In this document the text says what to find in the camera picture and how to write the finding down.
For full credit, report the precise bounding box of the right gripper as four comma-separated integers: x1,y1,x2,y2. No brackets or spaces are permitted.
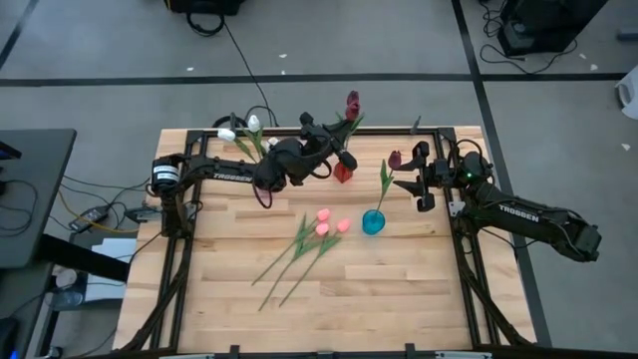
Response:
392,141,455,213

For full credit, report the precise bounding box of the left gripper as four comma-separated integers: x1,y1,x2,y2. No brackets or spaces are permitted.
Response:
297,112,359,172

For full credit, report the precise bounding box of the dark red tulip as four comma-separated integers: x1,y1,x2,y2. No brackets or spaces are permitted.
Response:
376,150,404,216
334,106,366,166
343,90,362,151

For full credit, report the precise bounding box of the white tulip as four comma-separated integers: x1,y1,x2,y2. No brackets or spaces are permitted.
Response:
216,128,260,164
246,114,268,161
261,136,281,161

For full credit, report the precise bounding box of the teal glass vase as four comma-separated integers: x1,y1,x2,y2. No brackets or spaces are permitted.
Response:
361,208,387,236

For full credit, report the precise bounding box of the pink tulip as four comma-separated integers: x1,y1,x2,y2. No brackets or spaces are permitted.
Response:
277,217,353,308
250,207,332,287
257,221,331,313

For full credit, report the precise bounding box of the purple glass vase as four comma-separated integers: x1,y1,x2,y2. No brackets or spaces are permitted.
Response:
251,179,275,210

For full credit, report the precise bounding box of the red glass vase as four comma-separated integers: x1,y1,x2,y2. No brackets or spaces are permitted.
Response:
332,160,355,185

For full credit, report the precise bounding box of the black floor equipment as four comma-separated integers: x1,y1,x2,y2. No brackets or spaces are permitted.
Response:
163,0,246,16

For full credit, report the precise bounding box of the black equipment case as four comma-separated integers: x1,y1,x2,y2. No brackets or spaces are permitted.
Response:
496,0,610,57

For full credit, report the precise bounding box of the white plastic object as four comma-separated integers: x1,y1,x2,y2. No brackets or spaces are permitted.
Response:
616,66,638,121

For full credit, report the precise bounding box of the white paper sheet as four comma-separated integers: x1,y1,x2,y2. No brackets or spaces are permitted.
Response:
84,237,140,303

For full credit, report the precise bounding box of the black power adapter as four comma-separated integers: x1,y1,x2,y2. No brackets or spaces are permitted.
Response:
68,205,110,234

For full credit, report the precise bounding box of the white round cup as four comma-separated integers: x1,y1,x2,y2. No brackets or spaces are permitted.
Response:
53,267,80,290

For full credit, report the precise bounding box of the black desk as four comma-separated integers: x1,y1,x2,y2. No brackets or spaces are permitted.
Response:
0,128,132,283

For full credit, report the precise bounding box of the black table edge frame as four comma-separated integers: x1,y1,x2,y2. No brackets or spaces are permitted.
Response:
119,126,532,359

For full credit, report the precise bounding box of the black floor cable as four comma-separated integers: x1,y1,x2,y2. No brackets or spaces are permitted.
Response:
222,22,279,129

